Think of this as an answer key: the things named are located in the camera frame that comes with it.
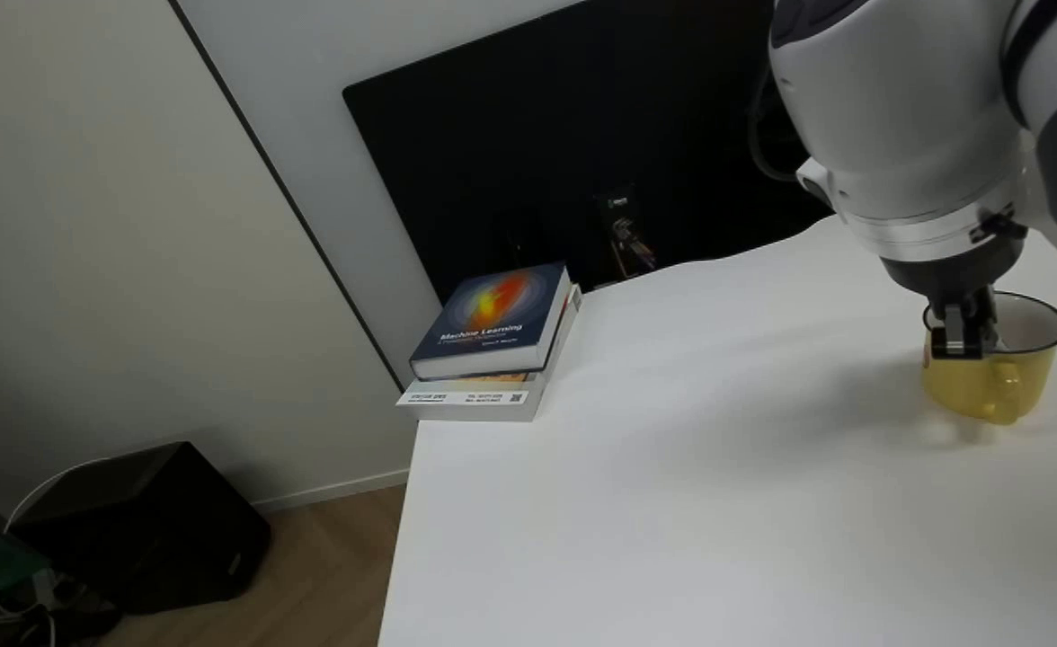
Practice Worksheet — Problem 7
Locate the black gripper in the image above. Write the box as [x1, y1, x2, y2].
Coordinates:
[882, 221, 1031, 362]

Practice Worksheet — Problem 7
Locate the yellow enamel cup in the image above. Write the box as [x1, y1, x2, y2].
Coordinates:
[915, 287, 1057, 433]

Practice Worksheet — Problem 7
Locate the small silver metal connector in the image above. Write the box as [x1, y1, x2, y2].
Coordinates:
[601, 190, 666, 274]

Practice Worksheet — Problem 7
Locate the dark blue book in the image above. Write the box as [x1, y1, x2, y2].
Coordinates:
[405, 263, 574, 385]

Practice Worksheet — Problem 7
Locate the black flat panel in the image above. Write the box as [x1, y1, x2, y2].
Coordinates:
[341, 0, 838, 306]

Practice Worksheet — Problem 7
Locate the white book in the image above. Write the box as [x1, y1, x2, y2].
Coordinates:
[391, 283, 584, 426]

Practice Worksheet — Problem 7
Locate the black box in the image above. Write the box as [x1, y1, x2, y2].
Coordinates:
[3, 440, 278, 619]

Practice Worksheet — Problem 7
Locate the tangle of cables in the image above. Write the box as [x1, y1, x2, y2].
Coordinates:
[0, 567, 127, 647]

